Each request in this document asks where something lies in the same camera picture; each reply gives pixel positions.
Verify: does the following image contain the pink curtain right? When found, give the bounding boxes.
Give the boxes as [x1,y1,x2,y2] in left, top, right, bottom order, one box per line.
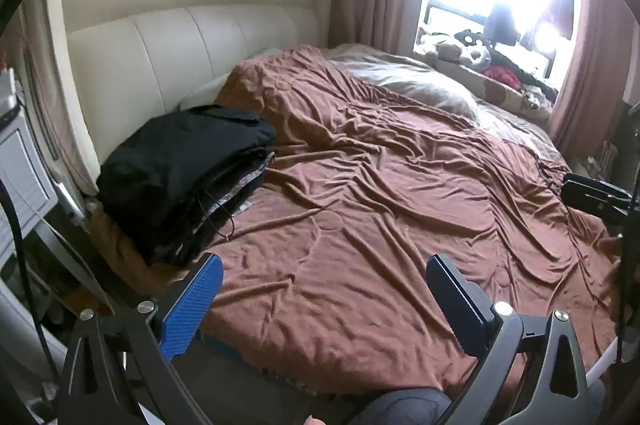
[549,0,636,161]

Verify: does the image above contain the person's knee in jeans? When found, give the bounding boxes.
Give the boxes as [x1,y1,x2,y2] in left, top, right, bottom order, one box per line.
[349,387,451,425]

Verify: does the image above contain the stack of folded dark clothes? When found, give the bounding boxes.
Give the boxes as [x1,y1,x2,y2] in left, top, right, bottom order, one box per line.
[96,104,277,267]

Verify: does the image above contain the brown bed sheet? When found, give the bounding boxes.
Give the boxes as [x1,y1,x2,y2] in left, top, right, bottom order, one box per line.
[89,44,622,398]

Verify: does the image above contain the plush toys on sill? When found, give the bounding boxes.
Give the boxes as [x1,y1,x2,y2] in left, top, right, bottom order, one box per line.
[413,30,558,120]

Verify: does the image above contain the white bedside cabinet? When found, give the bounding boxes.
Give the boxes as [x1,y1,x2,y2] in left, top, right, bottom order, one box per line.
[0,69,64,260]

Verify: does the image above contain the beige pillow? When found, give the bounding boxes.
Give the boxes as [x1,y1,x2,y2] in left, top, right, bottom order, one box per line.
[321,44,478,124]

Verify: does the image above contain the cream padded headboard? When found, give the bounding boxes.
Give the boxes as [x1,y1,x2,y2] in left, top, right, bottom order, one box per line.
[47,0,331,193]

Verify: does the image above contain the black cable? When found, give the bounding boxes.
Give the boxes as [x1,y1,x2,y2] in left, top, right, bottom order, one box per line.
[0,176,64,386]

